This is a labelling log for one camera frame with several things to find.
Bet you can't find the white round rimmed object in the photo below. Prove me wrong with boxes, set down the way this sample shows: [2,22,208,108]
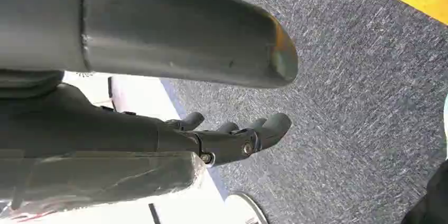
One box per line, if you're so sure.
[223,191,269,224]

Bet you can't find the black robot leg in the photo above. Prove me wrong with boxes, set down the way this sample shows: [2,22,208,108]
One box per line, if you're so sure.
[400,159,448,224]

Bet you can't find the short black strip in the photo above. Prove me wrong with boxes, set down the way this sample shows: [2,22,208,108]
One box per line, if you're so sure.
[148,203,162,224]

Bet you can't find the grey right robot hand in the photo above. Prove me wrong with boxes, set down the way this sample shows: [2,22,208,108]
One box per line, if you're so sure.
[0,0,299,168]

